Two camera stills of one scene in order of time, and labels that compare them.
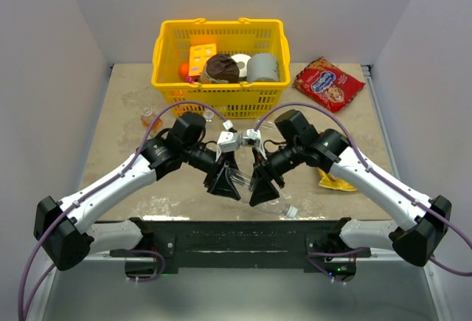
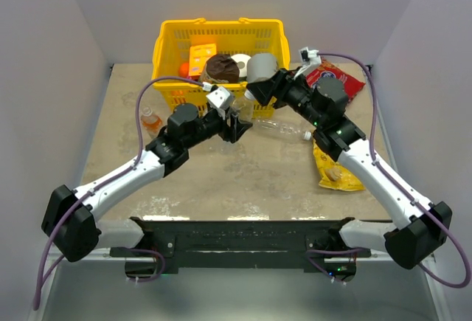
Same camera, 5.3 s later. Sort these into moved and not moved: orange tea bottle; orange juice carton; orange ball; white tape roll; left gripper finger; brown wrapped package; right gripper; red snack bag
Moved: right gripper; left gripper finger
Not moved: orange tea bottle; red snack bag; orange ball; orange juice carton; white tape roll; brown wrapped package
